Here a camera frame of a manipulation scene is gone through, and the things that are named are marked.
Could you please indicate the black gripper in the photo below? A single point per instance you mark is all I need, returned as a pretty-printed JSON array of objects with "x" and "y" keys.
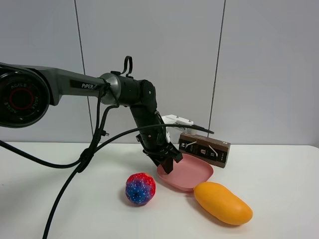
[{"x": 158, "y": 149}]

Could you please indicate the pink square plastic plate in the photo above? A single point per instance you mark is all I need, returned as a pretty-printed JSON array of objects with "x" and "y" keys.
[{"x": 186, "y": 174}]

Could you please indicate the yellow orange mango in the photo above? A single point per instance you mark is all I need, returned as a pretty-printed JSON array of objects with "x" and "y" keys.
[{"x": 220, "y": 202}]

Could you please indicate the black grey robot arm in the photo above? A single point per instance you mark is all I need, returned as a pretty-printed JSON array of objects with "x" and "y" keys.
[{"x": 26, "y": 92}]

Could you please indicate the brown coffee capsule box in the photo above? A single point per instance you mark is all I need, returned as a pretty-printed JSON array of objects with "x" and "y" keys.
[{"x": 212, "y": 151}]

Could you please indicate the red blue dotted ball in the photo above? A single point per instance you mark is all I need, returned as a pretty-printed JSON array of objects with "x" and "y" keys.
[{"x": 140, "y": 188}]

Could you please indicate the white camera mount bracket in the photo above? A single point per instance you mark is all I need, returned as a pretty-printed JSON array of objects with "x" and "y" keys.
[{"x": 173, "y": 119}]

